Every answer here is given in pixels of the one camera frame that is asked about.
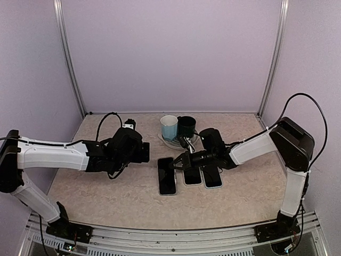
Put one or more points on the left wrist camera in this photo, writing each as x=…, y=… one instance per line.
x=129, y=123

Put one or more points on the aluminium front rail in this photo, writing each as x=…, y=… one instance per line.
x=239, y=240

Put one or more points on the light blue white mug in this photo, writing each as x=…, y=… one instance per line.
x=169, y=127

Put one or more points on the clear magsafe phone case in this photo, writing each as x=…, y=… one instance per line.
x=176, y=184

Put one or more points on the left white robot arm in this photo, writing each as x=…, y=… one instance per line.
x=18, y=153

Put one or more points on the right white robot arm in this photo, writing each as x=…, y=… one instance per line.
x=293, y=144

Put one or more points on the dark green mug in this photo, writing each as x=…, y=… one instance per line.
x=186, y=126

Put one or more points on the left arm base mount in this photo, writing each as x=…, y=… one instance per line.
x=74, y=232

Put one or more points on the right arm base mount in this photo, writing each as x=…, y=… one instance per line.
x=276, y=230

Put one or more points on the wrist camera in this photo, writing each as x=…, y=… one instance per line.
x=188, y=143
x=129, y=123

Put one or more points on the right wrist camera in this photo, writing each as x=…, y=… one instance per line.
x=188, y=143

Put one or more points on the clear round plate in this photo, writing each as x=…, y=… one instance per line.
x=173, y=144

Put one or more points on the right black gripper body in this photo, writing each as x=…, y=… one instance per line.
x=191, y=164

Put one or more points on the right aluminium corner post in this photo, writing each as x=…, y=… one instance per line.
x=275, y=57

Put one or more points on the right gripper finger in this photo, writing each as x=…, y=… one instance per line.
x=182, y=158
x=177, y=166

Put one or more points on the left aluminium corner post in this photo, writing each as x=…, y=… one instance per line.
x=67, y=55

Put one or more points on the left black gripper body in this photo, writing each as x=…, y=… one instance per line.
x=146, y=157

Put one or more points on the aluminium corner post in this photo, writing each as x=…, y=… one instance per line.
x=275, y=57
x=67, y=55

